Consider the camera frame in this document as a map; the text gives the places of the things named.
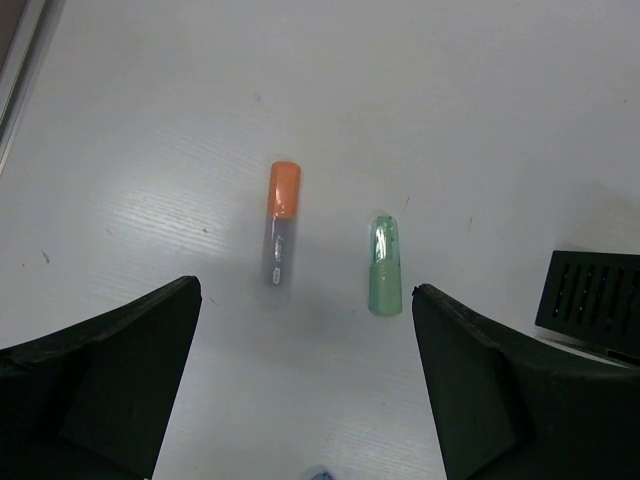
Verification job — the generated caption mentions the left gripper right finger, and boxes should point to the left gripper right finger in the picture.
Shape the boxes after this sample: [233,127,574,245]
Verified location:
[412,284,639,479]

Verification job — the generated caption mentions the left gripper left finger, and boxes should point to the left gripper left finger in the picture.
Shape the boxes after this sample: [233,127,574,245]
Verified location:
[1,276,202,479]

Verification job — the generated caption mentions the orange capped clear highlighter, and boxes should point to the orange capped clear highlighter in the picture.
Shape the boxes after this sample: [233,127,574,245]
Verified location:
[260,160,302,307]

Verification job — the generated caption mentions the black back-left pen holder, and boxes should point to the black back-left pen holder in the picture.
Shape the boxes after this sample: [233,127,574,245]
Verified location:
[535,250,639,366]

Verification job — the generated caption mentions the green transparent correction tape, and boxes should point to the green transparent correction tape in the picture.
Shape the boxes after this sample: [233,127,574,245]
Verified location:
[368,214,402,317]

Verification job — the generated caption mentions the aluminium rail frame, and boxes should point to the aluminium rail frame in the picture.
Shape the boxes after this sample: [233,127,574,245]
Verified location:
[1,0,65,170]

